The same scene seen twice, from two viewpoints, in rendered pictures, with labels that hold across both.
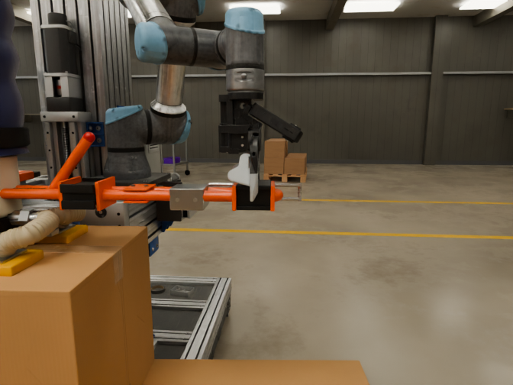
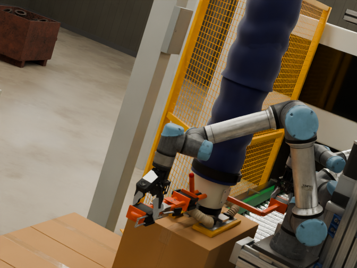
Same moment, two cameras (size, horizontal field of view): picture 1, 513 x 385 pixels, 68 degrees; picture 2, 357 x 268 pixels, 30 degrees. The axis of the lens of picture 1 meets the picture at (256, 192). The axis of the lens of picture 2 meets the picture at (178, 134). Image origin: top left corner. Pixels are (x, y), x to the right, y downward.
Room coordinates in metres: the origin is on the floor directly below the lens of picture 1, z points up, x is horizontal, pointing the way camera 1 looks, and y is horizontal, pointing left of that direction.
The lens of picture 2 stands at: (1.66, -2.14, 1.92)
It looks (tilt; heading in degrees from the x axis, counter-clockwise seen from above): 13 degrees down; 112
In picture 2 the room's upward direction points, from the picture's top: 18 degrees clockwise
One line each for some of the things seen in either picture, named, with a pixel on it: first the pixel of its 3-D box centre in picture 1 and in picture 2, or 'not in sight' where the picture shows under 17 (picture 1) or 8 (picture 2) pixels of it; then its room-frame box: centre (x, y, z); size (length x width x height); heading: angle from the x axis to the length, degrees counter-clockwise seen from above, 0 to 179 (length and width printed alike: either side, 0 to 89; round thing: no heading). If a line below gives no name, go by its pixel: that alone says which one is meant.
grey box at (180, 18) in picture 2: not in sight; (177, 30); (-0.11, 1.71, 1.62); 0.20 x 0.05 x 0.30; 89
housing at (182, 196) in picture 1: (189, 196); (159, 209); (0.78, 0.14, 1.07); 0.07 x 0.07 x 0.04; 88
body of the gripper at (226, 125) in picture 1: (241, 124); (158, 178); (0.77, 0.03, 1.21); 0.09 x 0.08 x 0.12; 88
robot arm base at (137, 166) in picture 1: (127, 161); (291, 239); (1.25, 0.43, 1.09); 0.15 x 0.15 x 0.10
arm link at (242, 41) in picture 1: (243, 40); (171, 139); (0.78, 0.02, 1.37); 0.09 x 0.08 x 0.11; 28
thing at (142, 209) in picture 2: (254, 195); (141, 213); (0.76, 0.00, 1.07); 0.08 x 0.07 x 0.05; 88
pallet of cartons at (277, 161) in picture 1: (286, 158); not in sight; (8.28, -0.67, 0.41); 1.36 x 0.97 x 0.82; 176
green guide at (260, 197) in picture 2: not in sight; (253, 196); (0.55, 2.49, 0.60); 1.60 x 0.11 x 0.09; 89
